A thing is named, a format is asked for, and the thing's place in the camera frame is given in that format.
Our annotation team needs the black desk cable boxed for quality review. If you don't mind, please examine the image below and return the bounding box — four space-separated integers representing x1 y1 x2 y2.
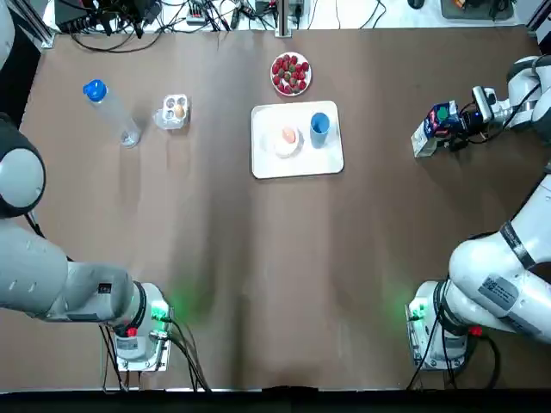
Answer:
68 16 164 55

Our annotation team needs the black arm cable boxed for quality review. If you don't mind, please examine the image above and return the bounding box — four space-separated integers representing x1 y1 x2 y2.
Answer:
406 296 503 389
97 317 213 393

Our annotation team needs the white egg box clear lid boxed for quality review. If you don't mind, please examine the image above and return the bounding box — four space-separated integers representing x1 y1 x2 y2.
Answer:
154 94 193 132

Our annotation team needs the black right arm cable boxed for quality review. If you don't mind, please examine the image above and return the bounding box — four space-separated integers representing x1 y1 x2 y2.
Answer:
406 296 503 389

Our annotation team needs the aluminium camera post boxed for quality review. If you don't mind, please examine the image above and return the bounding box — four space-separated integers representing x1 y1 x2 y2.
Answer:
276 0 296 38

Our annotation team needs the white round plate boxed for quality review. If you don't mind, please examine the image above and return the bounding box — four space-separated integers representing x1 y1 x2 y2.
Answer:
269 51 313 97

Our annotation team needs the dark grey tray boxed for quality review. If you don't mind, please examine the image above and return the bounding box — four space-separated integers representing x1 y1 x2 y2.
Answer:
440 0 516 21

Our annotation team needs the aluminium corner post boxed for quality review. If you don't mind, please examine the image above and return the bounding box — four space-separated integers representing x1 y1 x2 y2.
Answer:
526 0 551 45
31 0 57 50

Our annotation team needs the dark blue milk carton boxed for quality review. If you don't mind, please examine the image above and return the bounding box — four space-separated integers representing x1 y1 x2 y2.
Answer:
409 100 460 159

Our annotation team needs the usb hub with plugs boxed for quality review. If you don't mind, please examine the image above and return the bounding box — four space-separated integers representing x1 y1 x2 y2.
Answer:
185 0 208 25

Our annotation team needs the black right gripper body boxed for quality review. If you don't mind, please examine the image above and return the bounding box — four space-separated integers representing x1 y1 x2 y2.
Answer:
449 108 485 139

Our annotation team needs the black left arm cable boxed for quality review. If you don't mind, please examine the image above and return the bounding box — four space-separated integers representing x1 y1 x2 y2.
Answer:
97 317 213 393

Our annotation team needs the cream rectangular tray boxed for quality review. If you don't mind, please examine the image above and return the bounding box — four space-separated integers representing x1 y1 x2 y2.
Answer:
250 99 346 181

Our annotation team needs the pink bowl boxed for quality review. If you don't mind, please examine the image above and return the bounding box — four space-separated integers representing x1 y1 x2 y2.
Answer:
272 124 305 160

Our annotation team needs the clear bottle blue cap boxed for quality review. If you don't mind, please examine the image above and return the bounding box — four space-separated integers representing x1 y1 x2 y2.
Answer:
82 77 143 149

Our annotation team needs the blue cup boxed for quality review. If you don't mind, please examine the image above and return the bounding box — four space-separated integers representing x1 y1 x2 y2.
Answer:
309 112 332 150

